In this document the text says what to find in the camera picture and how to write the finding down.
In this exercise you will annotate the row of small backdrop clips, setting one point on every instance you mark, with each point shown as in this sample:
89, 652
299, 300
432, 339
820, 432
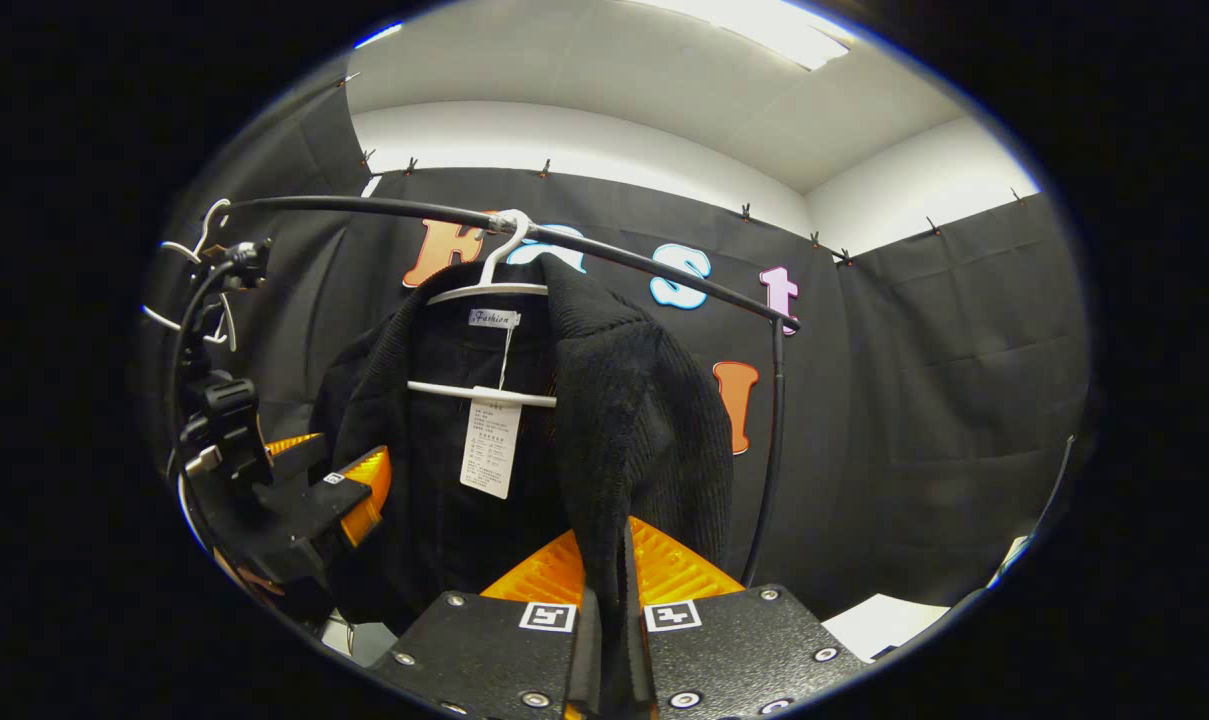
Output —
544, 167

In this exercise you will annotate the black backdrop cloth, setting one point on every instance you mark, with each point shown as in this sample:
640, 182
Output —
914, 400

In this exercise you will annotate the black metal clothes rack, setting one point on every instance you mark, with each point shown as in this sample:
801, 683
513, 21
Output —
779, 420

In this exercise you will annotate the ceiling light panel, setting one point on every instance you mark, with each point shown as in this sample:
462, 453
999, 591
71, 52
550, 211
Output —
764, 25

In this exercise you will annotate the white flat board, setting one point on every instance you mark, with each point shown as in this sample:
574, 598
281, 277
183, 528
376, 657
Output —
884, 625

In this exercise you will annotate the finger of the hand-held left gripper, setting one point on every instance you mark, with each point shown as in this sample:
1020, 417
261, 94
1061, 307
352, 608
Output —
299, 455
319, 500

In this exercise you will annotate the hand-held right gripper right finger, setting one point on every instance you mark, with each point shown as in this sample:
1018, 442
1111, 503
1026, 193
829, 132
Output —
744, 650

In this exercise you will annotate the white paper garment tag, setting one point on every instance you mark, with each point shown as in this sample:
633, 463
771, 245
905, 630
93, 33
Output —
491, 450

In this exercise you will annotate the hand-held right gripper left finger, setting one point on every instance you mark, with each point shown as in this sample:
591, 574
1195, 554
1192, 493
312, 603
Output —
484, 650

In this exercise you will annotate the white plastic clothes hanger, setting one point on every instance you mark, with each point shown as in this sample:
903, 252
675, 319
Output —
210, 214
444, 389

